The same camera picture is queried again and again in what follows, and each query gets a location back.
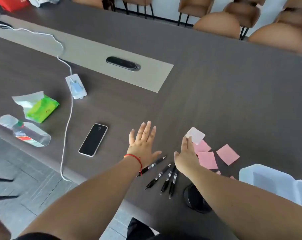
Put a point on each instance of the red box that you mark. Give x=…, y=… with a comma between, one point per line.
x=10, y=2

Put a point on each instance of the person's right hand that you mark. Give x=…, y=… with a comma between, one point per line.
x=187, y=159

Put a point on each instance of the person's right forearm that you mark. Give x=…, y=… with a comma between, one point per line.
x=241, y=204

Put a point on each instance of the person's left little finger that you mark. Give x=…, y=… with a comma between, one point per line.
x=132, y=137

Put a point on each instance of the white plastic bag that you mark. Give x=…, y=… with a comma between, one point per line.
x=44, y=0

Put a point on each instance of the black chair leg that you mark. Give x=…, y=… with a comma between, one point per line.
x=4, y=197
x=2, y=179

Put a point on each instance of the row of brown chairs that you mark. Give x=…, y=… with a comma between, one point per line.
x=217, y=25

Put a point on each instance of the green tissue pack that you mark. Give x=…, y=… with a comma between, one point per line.
x=40, y=108

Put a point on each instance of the person's left thumb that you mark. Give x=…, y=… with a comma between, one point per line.
x=156, y=155

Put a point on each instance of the person's left middle finger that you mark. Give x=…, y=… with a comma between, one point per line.
x=147, y=131

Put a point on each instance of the clear plastic bottle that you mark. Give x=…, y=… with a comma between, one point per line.
x=28, y=134

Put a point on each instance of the white power bank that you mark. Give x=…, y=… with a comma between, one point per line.
x=76, y=87

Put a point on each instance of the person's left hand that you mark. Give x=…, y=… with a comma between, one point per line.
x=142, y=149

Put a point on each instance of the person's right thumb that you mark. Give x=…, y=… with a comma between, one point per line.
x=177, y=158

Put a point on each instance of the person's left forearm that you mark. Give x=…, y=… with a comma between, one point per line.
x=90, y=199

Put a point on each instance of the person's black clothing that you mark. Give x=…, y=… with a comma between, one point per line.
x=141, y=231

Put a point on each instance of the black pen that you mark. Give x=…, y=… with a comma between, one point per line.
x=168, y=181
x=153, y=165
x=158, y=176
x=173, y=184

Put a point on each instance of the white sticky note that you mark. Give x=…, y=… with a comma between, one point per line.
x=196, y=134

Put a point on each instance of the white plastic box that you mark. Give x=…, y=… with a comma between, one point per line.
x=273, y=183

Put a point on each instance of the black smartphone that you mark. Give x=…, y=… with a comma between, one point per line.
x=93, y=140

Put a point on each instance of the black oval table socket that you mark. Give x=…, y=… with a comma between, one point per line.
x=122, y=63

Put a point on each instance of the black round pen holder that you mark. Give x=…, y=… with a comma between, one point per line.
x=195, y=199

